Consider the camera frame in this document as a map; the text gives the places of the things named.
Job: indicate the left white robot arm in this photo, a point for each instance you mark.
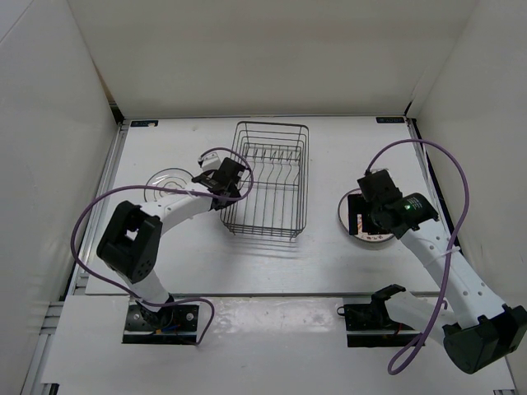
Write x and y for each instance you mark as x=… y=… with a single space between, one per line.
x=130 y=243

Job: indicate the left aluminium rail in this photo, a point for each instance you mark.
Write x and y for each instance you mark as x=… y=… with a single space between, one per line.
x=82 y=239

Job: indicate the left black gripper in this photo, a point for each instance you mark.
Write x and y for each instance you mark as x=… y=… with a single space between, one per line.
x=235 y=192

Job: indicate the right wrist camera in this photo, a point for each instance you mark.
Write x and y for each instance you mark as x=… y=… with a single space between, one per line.
x=376 y=170

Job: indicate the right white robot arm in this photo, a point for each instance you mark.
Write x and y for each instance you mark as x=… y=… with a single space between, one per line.
x=478 y=328

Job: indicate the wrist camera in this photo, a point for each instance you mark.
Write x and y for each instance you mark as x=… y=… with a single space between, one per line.
x=210 y=161
x=376 y=170

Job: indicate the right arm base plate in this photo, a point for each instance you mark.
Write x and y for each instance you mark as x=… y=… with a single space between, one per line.
x=365 y=330

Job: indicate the blue corner label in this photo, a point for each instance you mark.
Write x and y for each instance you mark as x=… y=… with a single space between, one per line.
x=390 y=120
x=144 y=123

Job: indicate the left blue corner label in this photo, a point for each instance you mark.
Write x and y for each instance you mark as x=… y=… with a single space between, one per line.
x=144 y=123

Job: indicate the white plate spiral pattern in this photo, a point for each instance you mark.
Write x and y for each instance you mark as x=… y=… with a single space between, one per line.
x=172 y=178

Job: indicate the wire dish rack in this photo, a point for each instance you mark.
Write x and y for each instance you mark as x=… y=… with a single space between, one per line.
x=278 y=154

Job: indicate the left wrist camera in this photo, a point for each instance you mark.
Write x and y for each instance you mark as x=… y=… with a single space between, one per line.
x=210 y=161

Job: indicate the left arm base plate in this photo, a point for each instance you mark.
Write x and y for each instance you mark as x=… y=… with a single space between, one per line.
x=169 y=326

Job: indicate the white plate red pattern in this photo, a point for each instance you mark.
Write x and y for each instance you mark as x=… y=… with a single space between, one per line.
x=362 y=239

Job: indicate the right blue corner label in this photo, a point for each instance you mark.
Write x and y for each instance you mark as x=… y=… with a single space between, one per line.
x=390 y=120

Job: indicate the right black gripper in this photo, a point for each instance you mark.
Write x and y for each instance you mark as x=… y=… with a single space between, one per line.
x=357 y=206

